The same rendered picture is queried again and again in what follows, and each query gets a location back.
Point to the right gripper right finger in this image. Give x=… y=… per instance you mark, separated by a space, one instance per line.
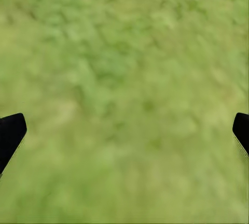
x=241 y=129

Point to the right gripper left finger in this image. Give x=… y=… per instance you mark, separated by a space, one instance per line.
x=12 y=130

